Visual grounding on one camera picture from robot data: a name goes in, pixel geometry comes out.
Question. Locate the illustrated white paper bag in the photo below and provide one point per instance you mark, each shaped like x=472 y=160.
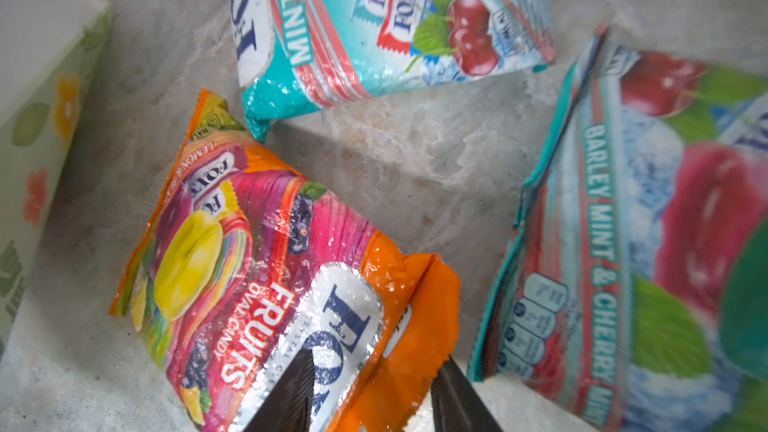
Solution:
x=50 y=51

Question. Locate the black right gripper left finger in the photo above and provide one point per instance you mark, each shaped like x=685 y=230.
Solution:
x=288 y=407

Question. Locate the orange Fox's fruits candy bag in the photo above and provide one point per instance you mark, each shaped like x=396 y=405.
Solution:
x=246 y=262

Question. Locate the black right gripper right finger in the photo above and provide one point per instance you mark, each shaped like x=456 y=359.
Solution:
x=456 y=405

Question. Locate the teal Fox's mint candy bag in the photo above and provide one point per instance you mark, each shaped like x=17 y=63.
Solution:
x=296 y=57

